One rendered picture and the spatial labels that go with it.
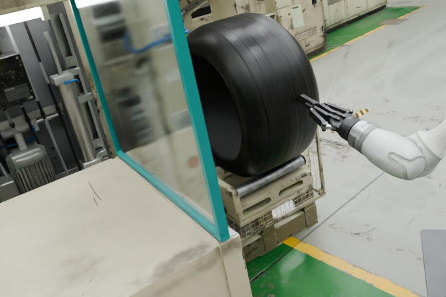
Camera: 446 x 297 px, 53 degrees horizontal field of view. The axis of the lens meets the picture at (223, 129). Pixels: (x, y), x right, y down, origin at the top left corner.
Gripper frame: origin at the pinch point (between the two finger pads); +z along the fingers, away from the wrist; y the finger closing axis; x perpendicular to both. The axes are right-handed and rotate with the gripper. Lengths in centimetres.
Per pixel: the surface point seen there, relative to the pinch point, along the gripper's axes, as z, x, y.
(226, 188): 10.5, 30.8, 26.5
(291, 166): 9.4, 34.6, -2.8
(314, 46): 336, 206, -343
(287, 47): 15.2, -12.9, -3.5
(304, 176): 5.6, 39.4, -6.6
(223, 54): 23.3, -13.5, 16.7
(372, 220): 25, 134, -89
